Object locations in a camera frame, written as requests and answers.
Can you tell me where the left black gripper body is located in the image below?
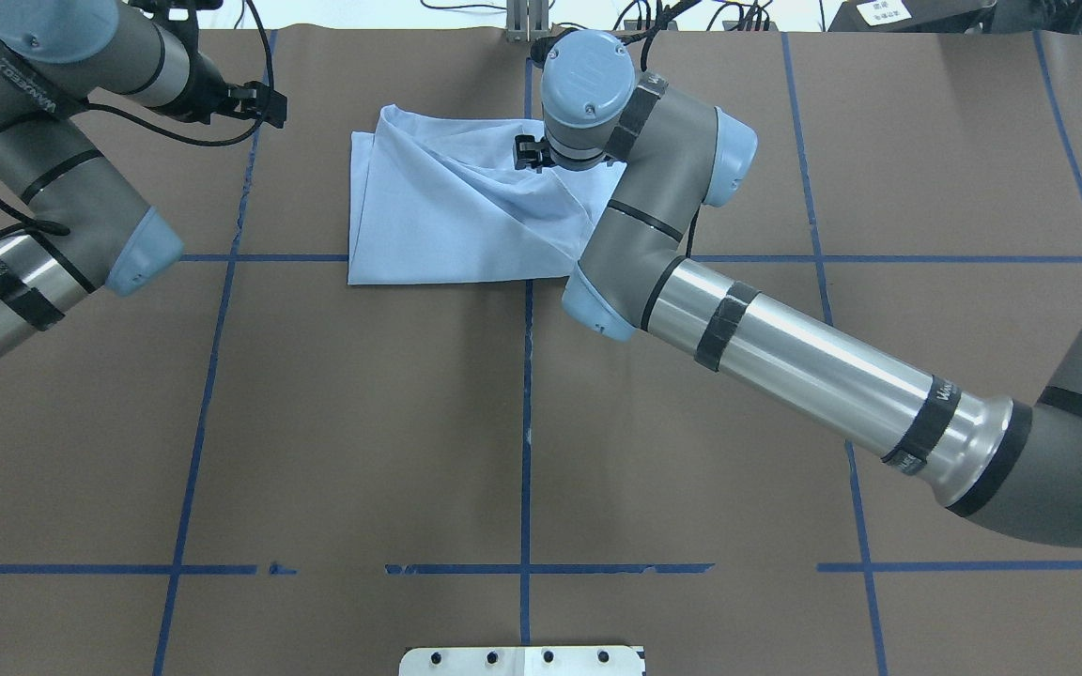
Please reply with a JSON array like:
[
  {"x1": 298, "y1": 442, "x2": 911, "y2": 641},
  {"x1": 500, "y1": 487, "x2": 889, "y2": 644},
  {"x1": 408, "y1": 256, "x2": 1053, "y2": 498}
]
[{"x1": 186, "y1": 53, "x2": 256, "y2": 121}]

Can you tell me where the light blue t-shirt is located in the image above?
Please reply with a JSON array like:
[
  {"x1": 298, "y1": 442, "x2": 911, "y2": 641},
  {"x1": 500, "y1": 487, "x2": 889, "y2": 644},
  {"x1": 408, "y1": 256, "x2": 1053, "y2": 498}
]
[{"x1": 348, "y1": 104, "x2": 624, "y2": 284}]

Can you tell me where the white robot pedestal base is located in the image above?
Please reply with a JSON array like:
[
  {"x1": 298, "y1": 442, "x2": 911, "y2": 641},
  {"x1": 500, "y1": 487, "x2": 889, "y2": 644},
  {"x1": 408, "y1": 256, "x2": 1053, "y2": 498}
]
[{"x1": 398, "y1": 645, "x2": 647, "y2": 675}]

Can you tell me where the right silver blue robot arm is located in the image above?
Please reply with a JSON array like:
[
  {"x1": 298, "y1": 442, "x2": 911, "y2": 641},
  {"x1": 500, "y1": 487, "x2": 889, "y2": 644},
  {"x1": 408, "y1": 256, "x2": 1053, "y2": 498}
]
[{"x1": 514, "y1": 29, "x2": 1082, "y2": 548}]

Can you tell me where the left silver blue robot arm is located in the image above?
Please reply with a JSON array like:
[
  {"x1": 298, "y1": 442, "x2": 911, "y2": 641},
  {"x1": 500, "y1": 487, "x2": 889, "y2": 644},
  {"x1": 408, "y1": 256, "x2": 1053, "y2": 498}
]
[{"x1": 0, "y1": 1, "x2": 287, "y2": 358}]

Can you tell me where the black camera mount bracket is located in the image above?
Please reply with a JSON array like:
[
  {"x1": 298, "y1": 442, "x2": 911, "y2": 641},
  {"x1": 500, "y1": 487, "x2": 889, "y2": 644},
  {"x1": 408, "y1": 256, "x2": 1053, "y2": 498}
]
[{"x1": 503, "y1": 0, "x2": 552, "y2": 44}]

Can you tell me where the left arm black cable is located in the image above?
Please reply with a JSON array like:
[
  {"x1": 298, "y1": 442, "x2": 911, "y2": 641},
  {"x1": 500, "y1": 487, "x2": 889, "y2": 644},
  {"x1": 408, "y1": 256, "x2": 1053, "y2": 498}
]
[{"x1": 0, "y1": 0, "x2": 279, "y2": 246}]

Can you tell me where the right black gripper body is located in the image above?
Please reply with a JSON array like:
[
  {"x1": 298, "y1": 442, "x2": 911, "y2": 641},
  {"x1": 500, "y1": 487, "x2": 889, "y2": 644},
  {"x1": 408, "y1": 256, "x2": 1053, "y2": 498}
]
[{"x1": 514, "y1": 134, "x2": 557, "y2": 172}]

